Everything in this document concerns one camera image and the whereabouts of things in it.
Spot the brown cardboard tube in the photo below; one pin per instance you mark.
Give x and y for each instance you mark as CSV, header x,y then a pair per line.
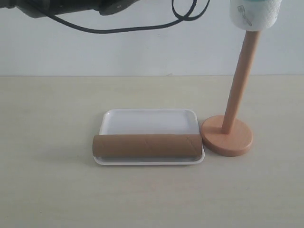
x,y
147,145

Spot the white printed paper towel roll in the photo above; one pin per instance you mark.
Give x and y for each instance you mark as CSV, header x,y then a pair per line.
x,y
254,15

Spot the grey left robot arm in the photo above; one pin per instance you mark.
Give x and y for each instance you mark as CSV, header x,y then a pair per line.
x,y
58,7

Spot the wooden paper towel holder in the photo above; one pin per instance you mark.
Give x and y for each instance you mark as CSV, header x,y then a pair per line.
x,y
225,134

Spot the white rectangular tray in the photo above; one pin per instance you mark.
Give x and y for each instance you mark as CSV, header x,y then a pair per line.
x,y
149,121

